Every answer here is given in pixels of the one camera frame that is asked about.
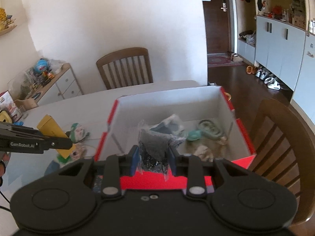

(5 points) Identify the dark plastic bag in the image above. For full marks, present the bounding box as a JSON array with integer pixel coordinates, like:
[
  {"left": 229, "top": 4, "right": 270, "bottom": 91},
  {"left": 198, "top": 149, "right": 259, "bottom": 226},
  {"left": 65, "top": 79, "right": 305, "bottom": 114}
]
[{"left": 138, "top": 120, "right": 187, "bottom": 180}]

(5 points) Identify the yellow rectangular box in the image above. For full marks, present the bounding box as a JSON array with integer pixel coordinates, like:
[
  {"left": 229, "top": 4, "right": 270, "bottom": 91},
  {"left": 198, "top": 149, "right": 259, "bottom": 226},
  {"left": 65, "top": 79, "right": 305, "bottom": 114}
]
[{"left": 37, "top": 114, "right": 75, "bottom": 159}]

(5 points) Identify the pink monster plush face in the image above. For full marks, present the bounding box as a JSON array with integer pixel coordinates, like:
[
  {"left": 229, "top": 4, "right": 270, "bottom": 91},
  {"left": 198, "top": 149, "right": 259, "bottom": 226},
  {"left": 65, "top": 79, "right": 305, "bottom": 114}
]
[{"left": 70, "top": 143, "right": 86, "bottom": 161}]

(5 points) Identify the green cartoon plush pouch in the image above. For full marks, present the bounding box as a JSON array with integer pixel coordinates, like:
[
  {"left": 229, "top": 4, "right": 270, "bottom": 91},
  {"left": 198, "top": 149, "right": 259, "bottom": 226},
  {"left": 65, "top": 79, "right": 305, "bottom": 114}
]
[{"left": 57, "top": 123, "right": 90, "bottom": 165}]

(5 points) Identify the red cardboard shoe box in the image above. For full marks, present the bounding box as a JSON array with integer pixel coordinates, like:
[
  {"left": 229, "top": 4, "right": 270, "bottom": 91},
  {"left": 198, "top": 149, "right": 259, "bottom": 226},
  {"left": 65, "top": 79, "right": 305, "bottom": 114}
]
[{"left": 94, "top": 86, "right": 256, "bottom": 189}]

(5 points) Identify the teal small pouch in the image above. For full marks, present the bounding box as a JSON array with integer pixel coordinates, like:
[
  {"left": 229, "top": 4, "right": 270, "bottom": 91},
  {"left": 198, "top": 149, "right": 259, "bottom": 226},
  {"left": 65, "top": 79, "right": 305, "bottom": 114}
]
[{"left": 186, "top": 130, "right": 202, "bottom": 142}]

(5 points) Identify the white printed tissue pack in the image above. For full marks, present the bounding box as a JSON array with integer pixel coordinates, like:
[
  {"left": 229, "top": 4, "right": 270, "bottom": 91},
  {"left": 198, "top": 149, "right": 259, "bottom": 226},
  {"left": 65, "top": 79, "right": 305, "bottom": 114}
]
[{"left": 150, "top": 114, "right": 185, "bottom": 137}]

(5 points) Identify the crumpled camouflage pouch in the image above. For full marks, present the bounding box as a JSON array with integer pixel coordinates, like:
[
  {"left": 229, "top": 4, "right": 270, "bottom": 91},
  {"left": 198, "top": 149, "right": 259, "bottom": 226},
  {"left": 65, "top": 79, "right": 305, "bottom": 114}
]
[{"left": 186, "top": 138, "right": 226, "bottom": 162}]

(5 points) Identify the white drawer sideboard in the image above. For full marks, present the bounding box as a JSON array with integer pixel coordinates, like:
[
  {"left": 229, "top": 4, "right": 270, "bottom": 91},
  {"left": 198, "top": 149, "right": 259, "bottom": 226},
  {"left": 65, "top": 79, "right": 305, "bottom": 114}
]
[{"left": 14, "top": 63, "right": 83, "bottom": 110}]

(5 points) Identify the brown wooden chair far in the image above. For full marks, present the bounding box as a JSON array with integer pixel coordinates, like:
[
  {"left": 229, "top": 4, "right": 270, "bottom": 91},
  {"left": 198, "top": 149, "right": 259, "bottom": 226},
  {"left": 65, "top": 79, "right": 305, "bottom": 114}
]
[{"left": 96, "top": 47, "right": 153, "bottom": 89}]

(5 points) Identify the brown wooden chair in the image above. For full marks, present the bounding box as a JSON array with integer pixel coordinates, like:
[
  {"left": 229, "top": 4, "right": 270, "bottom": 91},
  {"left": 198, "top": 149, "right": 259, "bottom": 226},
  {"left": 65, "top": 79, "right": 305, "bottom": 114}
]
[
  {"left": 96, "top": 47, "right": 153, "bottom": 89},
  {"left": 249, "top": 99, "right": 314, "bottom": 225}
]

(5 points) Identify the red patterned doormat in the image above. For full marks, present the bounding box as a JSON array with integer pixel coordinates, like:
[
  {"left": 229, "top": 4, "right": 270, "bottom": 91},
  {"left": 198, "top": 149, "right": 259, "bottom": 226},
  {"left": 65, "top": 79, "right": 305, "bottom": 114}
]
[{"left": 207, "top": 52, "right": 245, "bottom": 68}]

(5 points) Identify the brown wooden chair right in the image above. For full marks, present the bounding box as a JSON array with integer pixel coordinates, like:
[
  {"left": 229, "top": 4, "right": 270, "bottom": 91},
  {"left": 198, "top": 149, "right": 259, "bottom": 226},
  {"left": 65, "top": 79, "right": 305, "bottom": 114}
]
[{"left": 249, "top": 99, "right": 314, "bottom": 225}]

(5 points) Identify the dark wooden door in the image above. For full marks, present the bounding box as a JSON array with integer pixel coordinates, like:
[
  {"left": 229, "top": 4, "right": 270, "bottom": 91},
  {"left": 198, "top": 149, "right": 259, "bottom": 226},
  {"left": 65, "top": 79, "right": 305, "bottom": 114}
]
[{"left": 202, "top": 0, "right": 230, "bottom": 54}]

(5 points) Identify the light blue wall cabinet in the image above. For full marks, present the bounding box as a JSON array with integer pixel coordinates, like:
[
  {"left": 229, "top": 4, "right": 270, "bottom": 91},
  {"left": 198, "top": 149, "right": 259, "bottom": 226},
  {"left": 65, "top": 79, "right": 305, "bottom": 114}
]
[{"left": 235, "top": 0, "right": 314, "bottom": 121}]

